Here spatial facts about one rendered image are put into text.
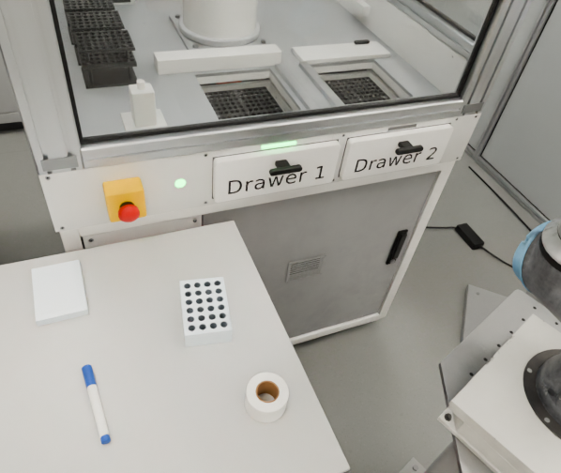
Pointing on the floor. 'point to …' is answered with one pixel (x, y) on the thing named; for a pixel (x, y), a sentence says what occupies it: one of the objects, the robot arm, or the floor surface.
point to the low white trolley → (135, 369)
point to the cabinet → (313, 243)
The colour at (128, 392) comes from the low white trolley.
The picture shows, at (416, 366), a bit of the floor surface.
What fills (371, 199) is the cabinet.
